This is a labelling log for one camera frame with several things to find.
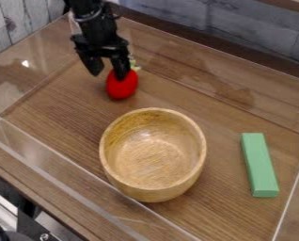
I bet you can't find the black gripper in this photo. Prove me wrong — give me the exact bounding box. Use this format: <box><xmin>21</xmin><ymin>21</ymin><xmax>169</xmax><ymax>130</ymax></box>
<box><xmin>69</xmin><ymin>13</ymin><xmax>130</xmax><ymax>81</ymax></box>

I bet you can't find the green rectangular block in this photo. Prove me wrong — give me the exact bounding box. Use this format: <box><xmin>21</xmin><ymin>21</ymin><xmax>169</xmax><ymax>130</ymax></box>
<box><xmin>241</xmin><ymin>133</ymin><xmax>280</xmax><ymax>198</ymax></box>

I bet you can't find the clear acrylic tray enclosure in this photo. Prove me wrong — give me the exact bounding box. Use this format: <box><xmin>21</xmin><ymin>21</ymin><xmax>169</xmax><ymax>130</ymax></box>
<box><xmin>0</xmin><ymin>19</ymin><xmax>299</xmax><ymax>241</ymax></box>

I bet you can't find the black clamp mount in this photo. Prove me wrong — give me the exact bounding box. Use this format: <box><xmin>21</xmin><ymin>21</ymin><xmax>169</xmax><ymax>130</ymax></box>
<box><xmin>16</xmin><ymin>211</ymin><xmax>60</xmax><ymax>241</ymax></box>

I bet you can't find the wooden bowl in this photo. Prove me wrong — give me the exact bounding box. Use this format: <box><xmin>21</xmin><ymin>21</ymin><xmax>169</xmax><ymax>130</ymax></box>
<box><xmin>98</xmin><ymin>107</ymin><xmax>207</xmax><ymax>202</ymax></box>

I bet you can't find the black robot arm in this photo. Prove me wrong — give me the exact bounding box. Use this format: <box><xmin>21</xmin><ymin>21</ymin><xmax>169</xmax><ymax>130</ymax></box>
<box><xmin>66</xmin><ymin>0</ymin><xmax>130</xmax><ymax>81</ymax></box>

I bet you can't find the red strawberry toy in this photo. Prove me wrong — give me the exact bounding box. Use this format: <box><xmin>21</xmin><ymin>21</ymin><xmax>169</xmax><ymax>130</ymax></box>
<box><xmin>105</xmin><ymin>60</ymin><xmax>140</xmax><ymax>99</ymax></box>

